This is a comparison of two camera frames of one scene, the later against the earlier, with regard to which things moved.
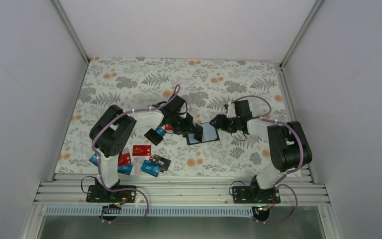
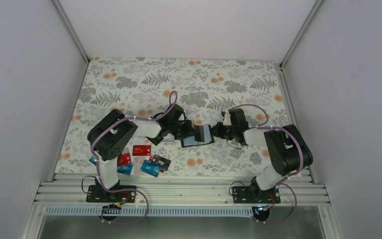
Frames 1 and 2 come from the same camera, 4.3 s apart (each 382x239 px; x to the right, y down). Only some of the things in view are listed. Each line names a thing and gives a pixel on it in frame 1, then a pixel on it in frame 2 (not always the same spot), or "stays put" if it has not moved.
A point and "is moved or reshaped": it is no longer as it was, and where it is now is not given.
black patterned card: x=163 y=162 stays put
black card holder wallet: x=209 y=134 is moved or reshaped
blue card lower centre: x=150 y=168 stays put
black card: x=198 y=133 stays put
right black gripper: x=220 y=122 → x=217 y=130
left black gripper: x=185 y=130 → x=188 y=129
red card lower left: x=125 y=159 stays put
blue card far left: x=94 y=159 stays put
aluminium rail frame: x=176 y=189 stays put
